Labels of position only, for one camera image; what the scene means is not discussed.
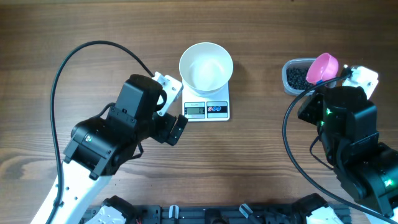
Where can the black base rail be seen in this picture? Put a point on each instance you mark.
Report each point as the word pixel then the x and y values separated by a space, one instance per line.
pixel 281 213

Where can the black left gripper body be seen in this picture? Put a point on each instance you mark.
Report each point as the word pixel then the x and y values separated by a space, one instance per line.
pixel 161 126

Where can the white bowl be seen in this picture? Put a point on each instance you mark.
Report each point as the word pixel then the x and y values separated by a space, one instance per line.
pixel 205 67

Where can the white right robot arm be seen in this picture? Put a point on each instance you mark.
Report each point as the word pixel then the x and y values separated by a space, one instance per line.
pixel 346 125

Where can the pink scoop with blue handle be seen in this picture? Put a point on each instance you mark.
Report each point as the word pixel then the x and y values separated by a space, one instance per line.
pixel 325 67

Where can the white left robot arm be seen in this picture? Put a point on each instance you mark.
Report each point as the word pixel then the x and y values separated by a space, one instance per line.
pixel 99 146

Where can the white digital kitchen scale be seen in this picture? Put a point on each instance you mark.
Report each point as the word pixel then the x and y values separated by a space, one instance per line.
pixel 211 106

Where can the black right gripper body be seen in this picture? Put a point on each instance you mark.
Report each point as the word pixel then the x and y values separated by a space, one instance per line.
pixel 313 111

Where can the clear container of black beans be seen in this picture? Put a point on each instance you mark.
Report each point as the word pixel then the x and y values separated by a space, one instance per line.
pixel 294 75

